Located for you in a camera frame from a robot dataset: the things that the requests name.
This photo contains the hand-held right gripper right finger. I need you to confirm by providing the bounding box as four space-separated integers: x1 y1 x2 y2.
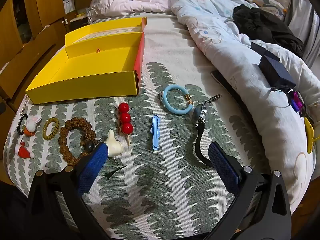
202 142 292 240

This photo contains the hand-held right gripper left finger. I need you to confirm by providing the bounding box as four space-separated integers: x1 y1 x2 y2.
26 142 110 240

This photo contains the red charm keychain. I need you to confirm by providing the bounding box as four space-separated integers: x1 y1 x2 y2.
117 102 134 146

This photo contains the black strap wristwatch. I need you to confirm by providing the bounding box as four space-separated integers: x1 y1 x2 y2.
190 94 222 167

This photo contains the white rabbit plush charm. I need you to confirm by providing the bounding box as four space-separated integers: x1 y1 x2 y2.
22 115 42 137

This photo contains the black bead bracelet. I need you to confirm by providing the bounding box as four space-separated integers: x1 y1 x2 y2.
17 113 28 136

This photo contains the light blue bracelet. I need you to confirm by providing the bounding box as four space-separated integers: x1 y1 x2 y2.
160 84 195 115

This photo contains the yellow cardboard box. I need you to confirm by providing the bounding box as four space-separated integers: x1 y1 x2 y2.
25 17 147 105

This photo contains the dark green dart pin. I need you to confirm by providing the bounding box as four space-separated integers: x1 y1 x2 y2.
102 165 127 180

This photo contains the white garlic charm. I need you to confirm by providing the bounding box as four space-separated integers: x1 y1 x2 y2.
104 129 123 157

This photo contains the green leaf patterned sheet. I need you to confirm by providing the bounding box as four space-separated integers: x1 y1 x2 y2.
2 12 275 240

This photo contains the blue hair clip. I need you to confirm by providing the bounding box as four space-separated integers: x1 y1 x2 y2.
150 115 160 151

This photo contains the red santa hat charm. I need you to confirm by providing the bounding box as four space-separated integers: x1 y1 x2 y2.
14 141 36 159

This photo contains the yellow plastic object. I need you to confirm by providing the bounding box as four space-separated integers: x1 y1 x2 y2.
304 116 320 154

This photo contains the purple key bundle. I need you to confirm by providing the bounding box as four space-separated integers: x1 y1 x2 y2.
271 86 315 120

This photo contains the light blue printed quilt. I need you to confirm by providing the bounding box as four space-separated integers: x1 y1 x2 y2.
167 0 320 205

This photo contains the black clothing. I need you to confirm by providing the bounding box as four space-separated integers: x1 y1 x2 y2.
232 4 304 58

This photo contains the white pink bedding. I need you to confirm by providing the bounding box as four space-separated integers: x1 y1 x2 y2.
87 0 175 23

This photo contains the printed pillow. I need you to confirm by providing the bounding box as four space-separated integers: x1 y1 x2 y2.
252 0 285 18

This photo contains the wooden cabinet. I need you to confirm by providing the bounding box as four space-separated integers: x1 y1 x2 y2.
0 0 94 113

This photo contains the brown seed bead bracelet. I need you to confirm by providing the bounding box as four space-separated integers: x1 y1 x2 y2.
59 117 97 167

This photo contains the olive spiral hair tie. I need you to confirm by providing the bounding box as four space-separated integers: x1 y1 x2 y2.
42 117 60 140

